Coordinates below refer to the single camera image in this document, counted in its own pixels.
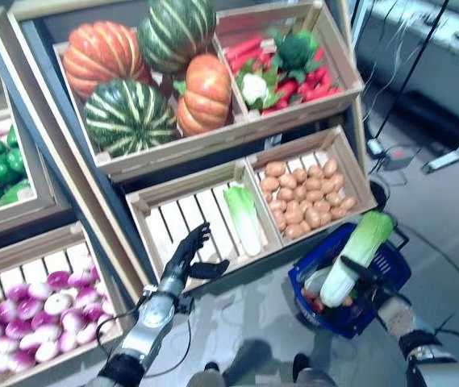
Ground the napa cabbage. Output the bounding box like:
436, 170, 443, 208
223, 184, 263, 258
303, 264, 337, 295
319, 211, 398, 307

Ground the white desk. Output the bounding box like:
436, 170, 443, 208
352, 0, 459, 174

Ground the wooden potato crate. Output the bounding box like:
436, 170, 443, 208
244, 125, 378, 248

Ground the green striped pumpkin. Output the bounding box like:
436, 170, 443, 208
83, 78, 180, 158
137, 0, 217, 75

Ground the red carrot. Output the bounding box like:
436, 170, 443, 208
303, 86, 341, 102
225, 36, 263, 61
228, 51, 265, 73

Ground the black tripod stand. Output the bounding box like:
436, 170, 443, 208
373, 0, 448, 138

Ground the green broccoli head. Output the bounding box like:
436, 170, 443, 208
267, 28, 321, 84

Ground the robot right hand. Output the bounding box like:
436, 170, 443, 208
340, 256, 402, 312

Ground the small orange pumpkin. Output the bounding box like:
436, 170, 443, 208
173, 53, 233, 138

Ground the black cable coil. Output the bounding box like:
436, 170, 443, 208
369, 181, 387, 210

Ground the purple white turnip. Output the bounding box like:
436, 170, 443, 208
67, 272, 92, 289
46, 270, 72, 290
27, 281, 51, 300
74, 286, 100, 310
18, 298, 45, 320
6, 282, 31, 302

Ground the black basket handle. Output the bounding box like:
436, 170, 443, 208
390, 223, 411, 253

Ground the large orange pumpkin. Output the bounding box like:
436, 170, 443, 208
62, 20, 152, 100

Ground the wooden pumpkin crate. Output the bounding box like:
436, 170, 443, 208
52, 27, 252, 181

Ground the wooden pepper crate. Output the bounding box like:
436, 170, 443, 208
0, 68, 73, 243

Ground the blue plastic shopping basket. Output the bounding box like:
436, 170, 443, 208
288, 221, 412, 339

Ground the white cauliflower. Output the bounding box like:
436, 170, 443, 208
236, 70, 278, 110

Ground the wooden cabbage crate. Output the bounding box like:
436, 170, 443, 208
125, 160, 285, 294

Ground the wooden carrot crate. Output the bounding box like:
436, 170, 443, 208
214, 1, 366, 128

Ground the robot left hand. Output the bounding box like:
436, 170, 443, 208
159, 221, 231, 294

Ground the white topped turnip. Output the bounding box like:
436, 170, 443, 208
43, 292, 75, 316

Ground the wooden turnip crate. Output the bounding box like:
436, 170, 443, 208
0, 223, 125, 387

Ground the grey box with red button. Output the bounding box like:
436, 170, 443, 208
382, 145, 415, 170

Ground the robot right leg silver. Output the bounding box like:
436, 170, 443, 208
292, 353, 335, 387

